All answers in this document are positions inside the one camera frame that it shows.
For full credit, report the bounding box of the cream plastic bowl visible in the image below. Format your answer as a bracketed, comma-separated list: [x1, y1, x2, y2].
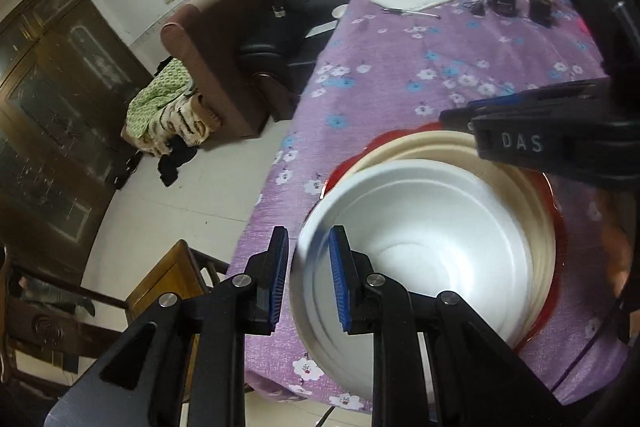
[349, 130, 558, 350]

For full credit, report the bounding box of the white foam bowl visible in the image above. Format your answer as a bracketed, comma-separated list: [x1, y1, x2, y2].
[290, 159, 533, 400]

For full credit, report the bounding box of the person's hand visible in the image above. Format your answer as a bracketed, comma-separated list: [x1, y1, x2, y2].
[596, 190, 636, 297]

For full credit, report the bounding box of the black cylindrical jar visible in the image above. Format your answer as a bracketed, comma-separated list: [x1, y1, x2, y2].
[528, 0, 553, 28]

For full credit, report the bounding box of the wooden chair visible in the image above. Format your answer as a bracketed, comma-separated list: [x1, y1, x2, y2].
[1, 239, 229, 402]

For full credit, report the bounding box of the small black adapter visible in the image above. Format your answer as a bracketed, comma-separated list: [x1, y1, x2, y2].
[469, 0, 486, 17]

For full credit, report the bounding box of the purple floral tablecloth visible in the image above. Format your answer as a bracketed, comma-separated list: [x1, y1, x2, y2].
[230, 0, 627, 404]

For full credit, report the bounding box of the silver black pen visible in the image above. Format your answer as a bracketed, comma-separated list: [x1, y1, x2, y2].
[382, 8, 442, 20]

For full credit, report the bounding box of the green patterned blanket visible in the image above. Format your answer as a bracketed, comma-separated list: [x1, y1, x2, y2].
[120, 58, 222, 157]

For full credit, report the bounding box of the dark wooden cabinet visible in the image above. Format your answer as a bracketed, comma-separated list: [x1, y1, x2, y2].
[1, 0, 151, 284]

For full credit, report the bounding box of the brown armchair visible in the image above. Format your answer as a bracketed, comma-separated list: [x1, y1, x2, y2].
[160, 0, 296, 139]

